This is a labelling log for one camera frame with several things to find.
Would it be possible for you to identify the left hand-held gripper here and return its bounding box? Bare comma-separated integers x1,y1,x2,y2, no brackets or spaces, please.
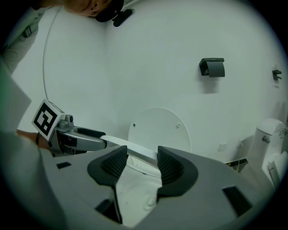
31,98,107,158

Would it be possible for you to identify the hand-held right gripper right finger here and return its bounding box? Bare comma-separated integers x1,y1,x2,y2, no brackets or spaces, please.
126,146,275,230

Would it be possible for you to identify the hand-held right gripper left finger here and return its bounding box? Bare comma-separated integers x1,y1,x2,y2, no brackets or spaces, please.
54,145,128,229

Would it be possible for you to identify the white toilet with seat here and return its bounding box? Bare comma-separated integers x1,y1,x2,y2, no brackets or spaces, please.
99,134,158,167

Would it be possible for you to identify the person's left forearm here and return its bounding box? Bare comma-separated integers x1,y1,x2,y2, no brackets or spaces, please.
16,129,49,150

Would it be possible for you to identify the white toilet bowl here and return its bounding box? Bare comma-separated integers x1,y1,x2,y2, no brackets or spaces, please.
116,155,163,225

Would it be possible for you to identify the white toilet lid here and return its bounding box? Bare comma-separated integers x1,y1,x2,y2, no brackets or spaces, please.
127,107,192,155

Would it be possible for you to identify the white toilet with chrome lever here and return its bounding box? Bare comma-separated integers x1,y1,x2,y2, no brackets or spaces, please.
249,118,288,188

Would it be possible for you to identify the person's white shirt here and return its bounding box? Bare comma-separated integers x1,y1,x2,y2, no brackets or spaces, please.
0,4,61,75

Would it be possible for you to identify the person's head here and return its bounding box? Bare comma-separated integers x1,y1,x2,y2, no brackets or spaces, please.
63,0,113,18

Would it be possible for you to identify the thin grey wall cable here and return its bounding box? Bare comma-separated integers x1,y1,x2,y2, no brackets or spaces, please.
42,6,63,102

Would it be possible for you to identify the black head camera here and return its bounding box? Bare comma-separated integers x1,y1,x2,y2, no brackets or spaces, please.
112,8,133,27

